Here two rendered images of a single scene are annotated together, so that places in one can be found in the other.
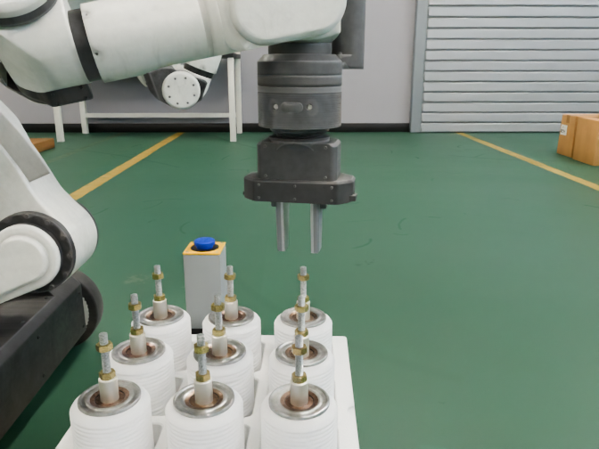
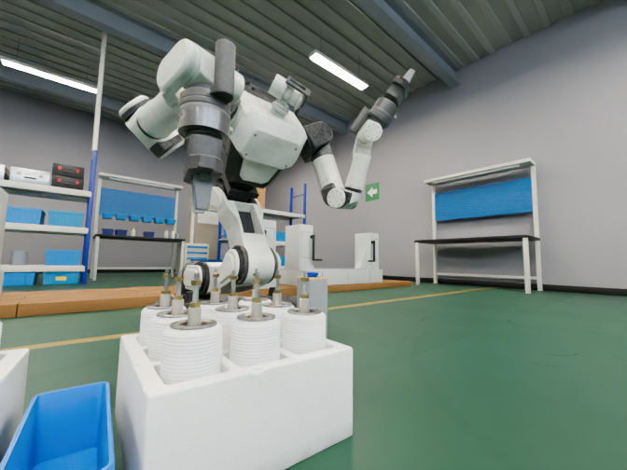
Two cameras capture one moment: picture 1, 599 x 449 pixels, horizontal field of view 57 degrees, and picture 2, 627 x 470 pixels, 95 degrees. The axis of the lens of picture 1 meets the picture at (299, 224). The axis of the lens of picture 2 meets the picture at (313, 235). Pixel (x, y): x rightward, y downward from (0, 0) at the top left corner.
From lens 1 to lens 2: 0.73 m
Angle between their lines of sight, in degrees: 54
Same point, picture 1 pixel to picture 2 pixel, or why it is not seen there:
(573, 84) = not seen: outside the picture
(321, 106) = (186, 112)
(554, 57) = not seen: outside the picture
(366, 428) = (360, 449)
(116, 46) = (142, 115)
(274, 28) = (165, 78)
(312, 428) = (168, 335)
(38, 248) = (230, 259)
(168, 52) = (157, 113)
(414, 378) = (465, 446)
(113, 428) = (145, 314)
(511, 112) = not seen: outside the picture
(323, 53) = (197, 87)
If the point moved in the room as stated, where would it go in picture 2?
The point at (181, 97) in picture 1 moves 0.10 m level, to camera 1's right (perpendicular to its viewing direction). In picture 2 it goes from (335, 201) to (355, 197)
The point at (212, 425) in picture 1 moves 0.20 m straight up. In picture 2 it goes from (155, 321) to (161, 216)
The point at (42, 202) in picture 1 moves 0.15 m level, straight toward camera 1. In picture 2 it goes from (244, 241) to (214, 238)
